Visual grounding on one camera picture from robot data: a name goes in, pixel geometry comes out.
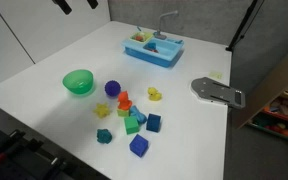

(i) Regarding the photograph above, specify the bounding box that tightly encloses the green soft cube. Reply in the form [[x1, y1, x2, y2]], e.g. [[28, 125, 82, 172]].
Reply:
[[124, 116, 139, 135]]

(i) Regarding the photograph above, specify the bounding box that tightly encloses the green plastic bowl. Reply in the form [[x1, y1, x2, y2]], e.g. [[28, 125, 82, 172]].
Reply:
[[62, 69, 94, 94]]

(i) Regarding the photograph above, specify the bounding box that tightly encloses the black tripod pole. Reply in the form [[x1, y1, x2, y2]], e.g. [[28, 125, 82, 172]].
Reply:
[[226, 0, 265, 52]]

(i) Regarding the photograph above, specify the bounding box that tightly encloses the black equipment with red handle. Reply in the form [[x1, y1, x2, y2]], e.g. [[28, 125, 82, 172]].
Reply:
[[0, 120, 85, 180]]

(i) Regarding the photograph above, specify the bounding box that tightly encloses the blue toy sink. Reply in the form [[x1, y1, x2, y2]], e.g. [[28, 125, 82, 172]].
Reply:
[[122, 33, 184, 67]]

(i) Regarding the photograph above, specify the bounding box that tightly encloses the blue cup in sink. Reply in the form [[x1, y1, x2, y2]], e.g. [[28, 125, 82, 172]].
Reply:
[[145, 43, 159, 53]]

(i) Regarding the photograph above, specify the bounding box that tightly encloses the light green soft block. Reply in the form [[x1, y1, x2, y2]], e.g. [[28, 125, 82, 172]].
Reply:
[[117, 109, 130, 117]]

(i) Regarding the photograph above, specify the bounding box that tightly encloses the yellow-green sink basket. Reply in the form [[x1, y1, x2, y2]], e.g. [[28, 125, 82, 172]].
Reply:
[[130, 31, 153, 43]]

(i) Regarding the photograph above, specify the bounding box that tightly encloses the grey metal mounting plate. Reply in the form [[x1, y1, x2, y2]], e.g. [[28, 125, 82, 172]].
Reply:
[[190, 77, 246, 109]]

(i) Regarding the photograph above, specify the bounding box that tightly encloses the dark blue soft cube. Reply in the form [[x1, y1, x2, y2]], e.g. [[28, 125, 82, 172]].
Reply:
[[146, 114, 161, 132]]

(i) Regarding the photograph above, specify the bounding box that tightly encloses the yellow rubber duck toy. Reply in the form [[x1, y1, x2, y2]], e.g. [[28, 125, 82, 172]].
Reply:
[[147, 87, 162, 101]]

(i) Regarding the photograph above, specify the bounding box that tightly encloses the grey toy faucet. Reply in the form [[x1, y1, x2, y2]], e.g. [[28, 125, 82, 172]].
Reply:
[[154, 10, 179, 40]]

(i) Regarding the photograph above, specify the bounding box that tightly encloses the purple spiky ball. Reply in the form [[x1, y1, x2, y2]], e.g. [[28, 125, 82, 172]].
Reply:
[[104, 80, 121, 97]]

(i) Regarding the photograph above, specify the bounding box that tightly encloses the cardboard toy shelf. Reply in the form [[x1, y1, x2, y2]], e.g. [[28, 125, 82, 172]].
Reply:
[[233, 53, 288, 140]]

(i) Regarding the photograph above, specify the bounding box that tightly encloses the yellow spiky star toy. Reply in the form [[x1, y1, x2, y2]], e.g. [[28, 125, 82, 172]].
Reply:
[[93, 103, 110, 119]]

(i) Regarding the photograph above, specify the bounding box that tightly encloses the blue soft block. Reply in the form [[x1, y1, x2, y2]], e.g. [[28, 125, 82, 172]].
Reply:
[[129, 134, 149, 157]]

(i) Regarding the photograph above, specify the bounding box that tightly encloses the teal rubber animal toy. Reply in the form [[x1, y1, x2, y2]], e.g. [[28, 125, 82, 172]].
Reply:
[[97, 129, 112, 144]]

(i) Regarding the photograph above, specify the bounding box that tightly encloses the orange rubber animal toy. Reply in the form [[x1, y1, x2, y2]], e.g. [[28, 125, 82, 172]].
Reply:
[[118, 91, 132, 110]]

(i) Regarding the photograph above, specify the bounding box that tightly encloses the light blue rubber toy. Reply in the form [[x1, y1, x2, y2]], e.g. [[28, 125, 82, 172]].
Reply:
[[130, 106, 147, 124]]

